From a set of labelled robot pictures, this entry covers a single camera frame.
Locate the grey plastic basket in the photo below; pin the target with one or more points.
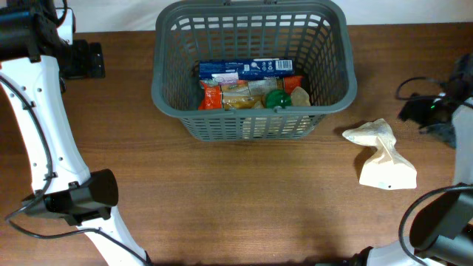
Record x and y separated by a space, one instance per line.
312 35

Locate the beige pouch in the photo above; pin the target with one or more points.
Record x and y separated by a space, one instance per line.
386 169
300 97

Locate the orange pasta package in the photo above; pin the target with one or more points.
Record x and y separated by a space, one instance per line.
243 94

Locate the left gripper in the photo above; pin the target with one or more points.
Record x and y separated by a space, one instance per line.
90 65

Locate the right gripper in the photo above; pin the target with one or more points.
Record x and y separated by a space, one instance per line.
414 110

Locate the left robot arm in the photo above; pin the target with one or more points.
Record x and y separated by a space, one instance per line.
38 56

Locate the blue cardboard box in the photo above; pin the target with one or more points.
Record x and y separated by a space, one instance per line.
247 69

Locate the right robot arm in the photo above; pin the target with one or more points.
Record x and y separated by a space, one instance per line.
436 229

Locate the green lid jar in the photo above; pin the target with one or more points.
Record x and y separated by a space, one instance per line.
277 98

